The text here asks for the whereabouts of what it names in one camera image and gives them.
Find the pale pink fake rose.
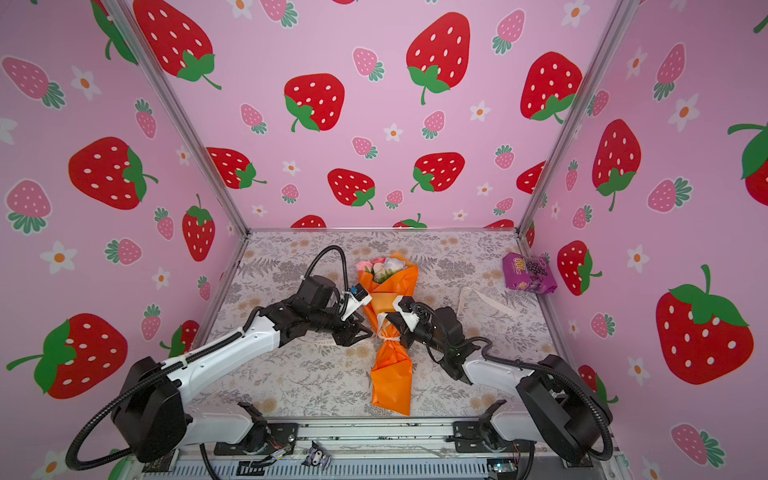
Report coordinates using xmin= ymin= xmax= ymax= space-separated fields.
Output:
xmin=356 ymin=261 xmax=373 ymax=274

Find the orange wrapping paper sheet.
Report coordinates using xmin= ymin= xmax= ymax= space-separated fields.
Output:
xmin=358 ymin=252 xmax=419 ymax=416

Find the white blue fake rose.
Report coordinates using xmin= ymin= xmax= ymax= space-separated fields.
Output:
xmin=383 ymin=257 xmax=407 ymax=275

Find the clear ribbon strip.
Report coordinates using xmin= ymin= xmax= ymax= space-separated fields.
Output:
xmin=453 ymin=288 xmax=526 ymax=343

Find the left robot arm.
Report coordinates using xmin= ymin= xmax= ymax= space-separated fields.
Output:
xmin=65 ymin=276 xmax=373 ymax=471

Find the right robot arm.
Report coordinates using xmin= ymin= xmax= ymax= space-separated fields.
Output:
xmin=376 ymin=296 xmax=614 ymax=464

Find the purple snack bag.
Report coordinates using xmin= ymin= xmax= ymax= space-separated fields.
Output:
xmin=502 ymin=252 xmax=557 ymax=295

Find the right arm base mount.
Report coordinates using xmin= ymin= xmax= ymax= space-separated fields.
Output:
xmin=446 ymin=400 xmax=542 ymax=454

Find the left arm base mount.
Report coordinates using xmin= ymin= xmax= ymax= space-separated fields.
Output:
xmin=214 ymin=401 xmax=299 ymax=458

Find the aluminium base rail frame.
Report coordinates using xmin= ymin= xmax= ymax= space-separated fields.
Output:
xmin=110 ymin=417 xmax=632 ymax=479

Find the aluminium corner post left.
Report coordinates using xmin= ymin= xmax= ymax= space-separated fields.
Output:
xmin=104 ymin=0 xmax=250 ymax=239

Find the aluminium corner post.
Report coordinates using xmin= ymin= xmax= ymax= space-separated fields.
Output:
xmin=104 ymin=0 xmax=250 ymax=239
xmin=517 ymin=0 xmax=639 ymax=240

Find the aluminium corner post right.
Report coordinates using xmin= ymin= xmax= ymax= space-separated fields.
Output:
xmin=517 ymin=0 xmax=639 ymax=240

